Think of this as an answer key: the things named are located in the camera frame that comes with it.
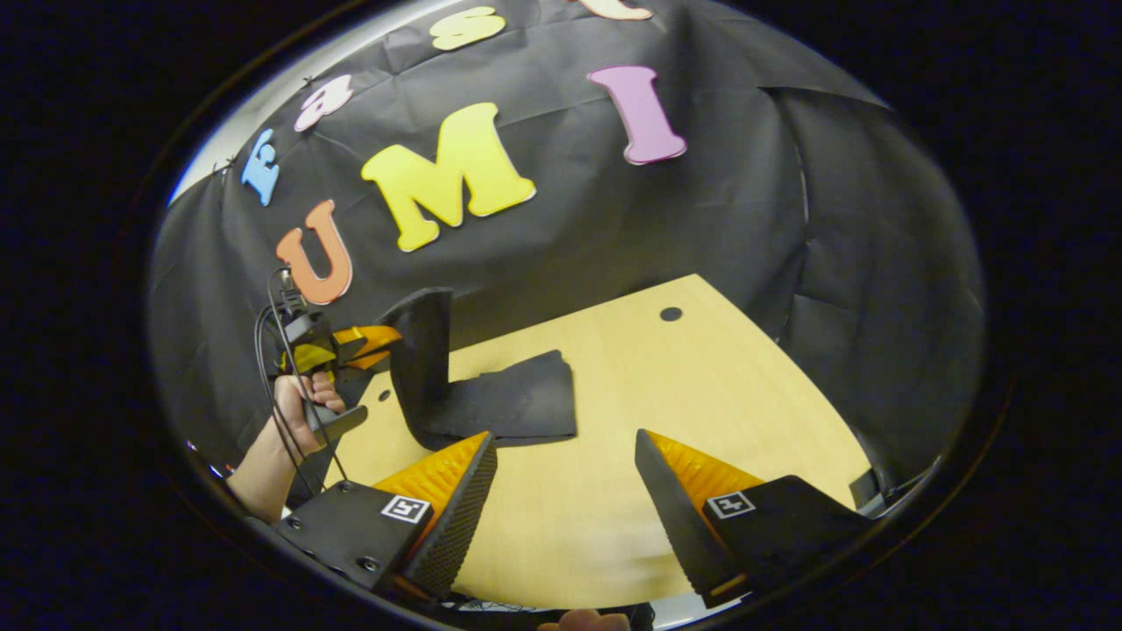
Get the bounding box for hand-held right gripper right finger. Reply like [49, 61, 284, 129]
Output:
[634, 428, 875, 611]

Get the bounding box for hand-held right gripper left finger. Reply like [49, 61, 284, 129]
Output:
[272, 429, 499, 602]

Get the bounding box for black jeans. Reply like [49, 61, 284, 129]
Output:
[377, 287, 579, 452]

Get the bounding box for black backdrop cloth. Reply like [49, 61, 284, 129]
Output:
[145, 0, 987, 492]

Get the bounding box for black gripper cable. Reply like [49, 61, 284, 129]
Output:
[254, 267, 350, 496]

